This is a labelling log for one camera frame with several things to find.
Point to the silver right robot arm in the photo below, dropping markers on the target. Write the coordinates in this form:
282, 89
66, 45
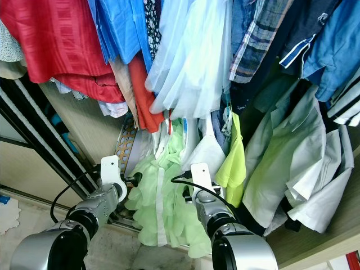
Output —
247, 253

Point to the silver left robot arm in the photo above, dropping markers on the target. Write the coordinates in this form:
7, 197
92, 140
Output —
45, 253

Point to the mint green garment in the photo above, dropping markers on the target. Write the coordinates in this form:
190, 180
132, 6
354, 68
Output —
163, 214

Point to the patterned fabric strip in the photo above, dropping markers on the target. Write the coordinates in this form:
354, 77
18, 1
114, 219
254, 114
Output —
126, 140

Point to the lime green garment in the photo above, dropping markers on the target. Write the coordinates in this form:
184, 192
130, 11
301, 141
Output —
233, 163

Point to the orange-red hanging garment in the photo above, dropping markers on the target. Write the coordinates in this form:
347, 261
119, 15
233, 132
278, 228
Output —
143, 95

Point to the pale green shirt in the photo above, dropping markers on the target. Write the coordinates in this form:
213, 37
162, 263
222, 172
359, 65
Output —
275, 169

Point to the wardrobe sliding door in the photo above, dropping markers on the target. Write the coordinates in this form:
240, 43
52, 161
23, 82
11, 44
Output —
28, 169

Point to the white sheer hanging garment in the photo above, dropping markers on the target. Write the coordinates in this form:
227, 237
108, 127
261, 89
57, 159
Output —
191, 62

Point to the bright blue hanging shirt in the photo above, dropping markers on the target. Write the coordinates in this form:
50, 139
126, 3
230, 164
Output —
124, 28

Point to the red hanging shirt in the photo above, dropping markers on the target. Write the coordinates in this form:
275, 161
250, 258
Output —
62, 39

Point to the cream hanging garment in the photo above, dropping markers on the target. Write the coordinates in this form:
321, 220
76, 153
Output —
11, 62

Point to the plaid hanging shirt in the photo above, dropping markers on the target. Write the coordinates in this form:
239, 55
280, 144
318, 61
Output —
259, 34

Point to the black white striped garment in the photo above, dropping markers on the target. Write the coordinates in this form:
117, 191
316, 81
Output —
346, 101

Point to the navy shirt with white stripe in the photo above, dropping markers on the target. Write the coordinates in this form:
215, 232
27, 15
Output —
298, 28

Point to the blue denim shirt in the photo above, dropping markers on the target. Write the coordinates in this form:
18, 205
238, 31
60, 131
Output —
337, 45

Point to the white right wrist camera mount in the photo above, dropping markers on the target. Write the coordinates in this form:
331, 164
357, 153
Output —
201, 173

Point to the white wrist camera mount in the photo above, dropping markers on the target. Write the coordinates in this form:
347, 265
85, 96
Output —
109, 169
201, 173

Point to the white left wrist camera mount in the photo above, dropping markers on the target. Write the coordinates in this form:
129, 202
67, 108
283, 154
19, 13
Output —
109, 169

